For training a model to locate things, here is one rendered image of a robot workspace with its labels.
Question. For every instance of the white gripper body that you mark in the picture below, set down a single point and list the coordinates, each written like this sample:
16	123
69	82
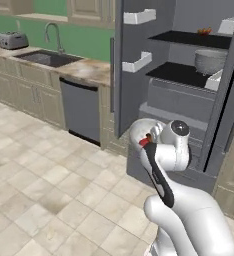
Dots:
158	130

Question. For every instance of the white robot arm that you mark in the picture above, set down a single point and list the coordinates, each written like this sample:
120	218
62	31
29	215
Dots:
195	220

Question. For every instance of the brown chicken drumstick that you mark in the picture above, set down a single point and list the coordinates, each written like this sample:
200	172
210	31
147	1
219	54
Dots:
148	136

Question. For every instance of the red bell pepper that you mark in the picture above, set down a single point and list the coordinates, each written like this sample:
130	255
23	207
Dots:
143	142

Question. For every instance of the grey fridge crisper drawer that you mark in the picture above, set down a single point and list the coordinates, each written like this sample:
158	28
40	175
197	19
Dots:
179	100

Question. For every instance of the grey left fridge door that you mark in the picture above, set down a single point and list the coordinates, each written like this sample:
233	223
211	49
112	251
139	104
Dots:
135	93

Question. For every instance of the grey fridge door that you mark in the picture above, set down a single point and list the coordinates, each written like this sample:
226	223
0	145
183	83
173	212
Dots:
135	93
227	93

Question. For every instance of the grey fridge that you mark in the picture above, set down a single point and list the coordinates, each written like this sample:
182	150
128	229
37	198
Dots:
189	100

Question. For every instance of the black fridge shelf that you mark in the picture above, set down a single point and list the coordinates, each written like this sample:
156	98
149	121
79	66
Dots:
192	38
175	73

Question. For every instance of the grey right fridge door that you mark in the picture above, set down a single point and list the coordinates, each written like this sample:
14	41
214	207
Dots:
227	93

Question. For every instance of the beige narrow lower cupboard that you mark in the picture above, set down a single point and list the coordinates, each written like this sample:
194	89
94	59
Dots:
107	126

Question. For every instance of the white door bin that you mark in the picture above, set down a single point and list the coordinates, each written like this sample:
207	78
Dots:
214	81
140	16
137	63
227	26

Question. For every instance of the grey dishwasher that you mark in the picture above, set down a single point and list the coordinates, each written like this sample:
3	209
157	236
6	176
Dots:
79	110

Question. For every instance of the beige tall cupboard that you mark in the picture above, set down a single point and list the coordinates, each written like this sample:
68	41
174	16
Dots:
232	186

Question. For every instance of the orange food item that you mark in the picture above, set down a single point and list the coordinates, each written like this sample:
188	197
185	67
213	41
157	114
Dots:
204	31

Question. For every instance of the dark grey sink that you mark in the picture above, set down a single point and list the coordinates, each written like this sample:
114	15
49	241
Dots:
47	58

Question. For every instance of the beige upper cupboards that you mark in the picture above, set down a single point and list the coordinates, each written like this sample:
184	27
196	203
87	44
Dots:
89	11

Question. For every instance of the silver tap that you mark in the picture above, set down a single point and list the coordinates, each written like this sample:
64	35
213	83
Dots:
57	36

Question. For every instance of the beige lower cupboard run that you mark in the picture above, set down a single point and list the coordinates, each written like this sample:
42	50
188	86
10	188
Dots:
25	90

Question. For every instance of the silver toaster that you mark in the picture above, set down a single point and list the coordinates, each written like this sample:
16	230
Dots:
12	40

